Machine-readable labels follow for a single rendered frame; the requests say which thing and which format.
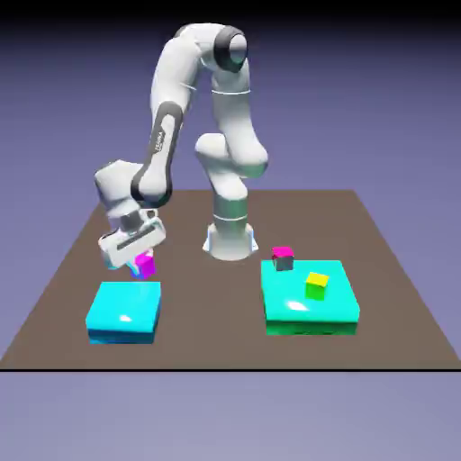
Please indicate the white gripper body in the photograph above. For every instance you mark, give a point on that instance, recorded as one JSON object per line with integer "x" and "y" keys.
{"x": 124, "y": 248}

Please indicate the small magenta cube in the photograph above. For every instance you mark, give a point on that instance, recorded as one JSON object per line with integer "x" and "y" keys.
{"x": 146, "y": 265}

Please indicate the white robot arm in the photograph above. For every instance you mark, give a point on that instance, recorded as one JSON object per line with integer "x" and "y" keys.
{"x": 230, "y": 119}

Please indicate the small pink cube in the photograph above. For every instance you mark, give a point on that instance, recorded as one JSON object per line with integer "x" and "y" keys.
{"x": 283, "y": 258}

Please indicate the small yellow cube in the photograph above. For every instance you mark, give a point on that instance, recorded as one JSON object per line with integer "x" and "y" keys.
{"x": 317, "y": 285}

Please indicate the large cyan box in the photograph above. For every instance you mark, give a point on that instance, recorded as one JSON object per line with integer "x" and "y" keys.
{"x": 124, "y": 309}

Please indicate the large turquoise box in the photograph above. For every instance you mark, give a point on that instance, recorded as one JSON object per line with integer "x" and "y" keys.
{"x": 309, "y": 302}

